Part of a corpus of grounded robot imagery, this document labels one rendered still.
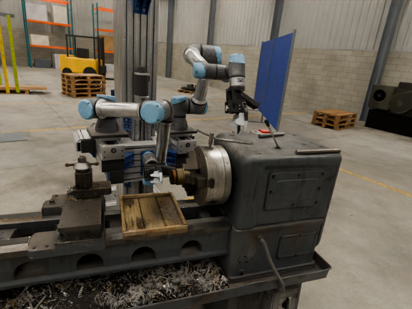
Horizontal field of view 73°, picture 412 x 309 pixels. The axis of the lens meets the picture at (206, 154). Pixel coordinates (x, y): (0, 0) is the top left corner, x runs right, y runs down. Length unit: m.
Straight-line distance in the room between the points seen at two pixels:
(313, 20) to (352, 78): 3.00
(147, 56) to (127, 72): 0.18
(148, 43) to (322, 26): 11.42
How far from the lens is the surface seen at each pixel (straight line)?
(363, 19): 12.37
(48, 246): 1.35
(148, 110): 1.51
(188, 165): 1.46
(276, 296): 1.84
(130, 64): 2.05
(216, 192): 1.37
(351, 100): 12.11
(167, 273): 1.65
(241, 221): 1.44
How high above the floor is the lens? 1.67
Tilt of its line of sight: 19 degrees down
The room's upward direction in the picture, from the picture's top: 5 degrees clockwise
